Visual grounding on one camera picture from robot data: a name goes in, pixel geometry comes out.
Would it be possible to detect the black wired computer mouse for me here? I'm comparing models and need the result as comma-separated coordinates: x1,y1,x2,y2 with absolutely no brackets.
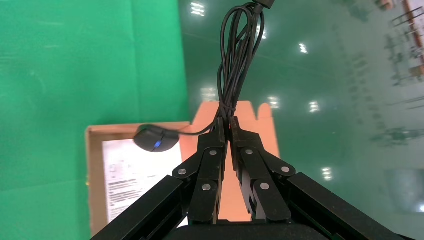
133,0,276,154

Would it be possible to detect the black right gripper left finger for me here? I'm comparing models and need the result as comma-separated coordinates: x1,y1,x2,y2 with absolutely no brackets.
91,117,229,240

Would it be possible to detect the white printed instruction sheet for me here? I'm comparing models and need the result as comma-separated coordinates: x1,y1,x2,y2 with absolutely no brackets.
101,138,191,229

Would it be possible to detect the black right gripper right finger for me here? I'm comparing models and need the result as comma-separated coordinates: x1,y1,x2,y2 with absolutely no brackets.
229,116,412,240

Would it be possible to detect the green table cloth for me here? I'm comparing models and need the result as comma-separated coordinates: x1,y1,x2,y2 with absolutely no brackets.
0,0,190,240

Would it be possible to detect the orange cardboard box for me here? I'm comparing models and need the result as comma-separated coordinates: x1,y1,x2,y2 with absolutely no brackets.
85,100,281,238

